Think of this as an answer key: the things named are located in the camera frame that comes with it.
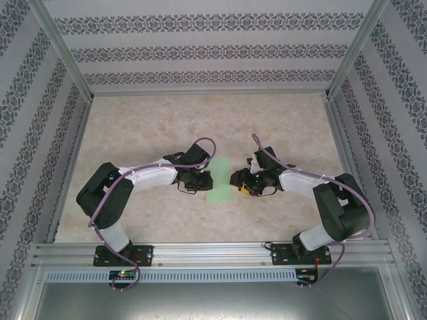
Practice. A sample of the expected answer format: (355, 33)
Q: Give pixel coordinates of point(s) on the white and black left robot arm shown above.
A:
(150, 176)

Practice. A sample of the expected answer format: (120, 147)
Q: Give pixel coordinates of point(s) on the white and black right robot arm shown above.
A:
(297, 181)

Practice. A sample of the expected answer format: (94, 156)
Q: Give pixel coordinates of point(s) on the grey metal sheet panel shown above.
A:
(213, 303)

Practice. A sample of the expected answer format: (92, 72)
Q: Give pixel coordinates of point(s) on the small circuit board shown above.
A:
(307, 278)

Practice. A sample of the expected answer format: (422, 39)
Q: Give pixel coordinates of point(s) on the circuit board with green light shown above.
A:
(121, 275)

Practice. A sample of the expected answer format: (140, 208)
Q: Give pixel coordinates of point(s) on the white right camera bracket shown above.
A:
(256, 163)

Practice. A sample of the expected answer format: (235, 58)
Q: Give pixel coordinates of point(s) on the long aluminium mounting rail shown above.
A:
(213, 253)

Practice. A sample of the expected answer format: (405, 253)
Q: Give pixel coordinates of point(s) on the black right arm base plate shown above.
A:
(280, 255)

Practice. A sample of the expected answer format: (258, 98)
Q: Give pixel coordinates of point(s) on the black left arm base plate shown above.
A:
(146, 255)

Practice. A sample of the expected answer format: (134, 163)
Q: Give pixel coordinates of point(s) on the aluminium frame post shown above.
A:
(357, 50)
(63, 50)

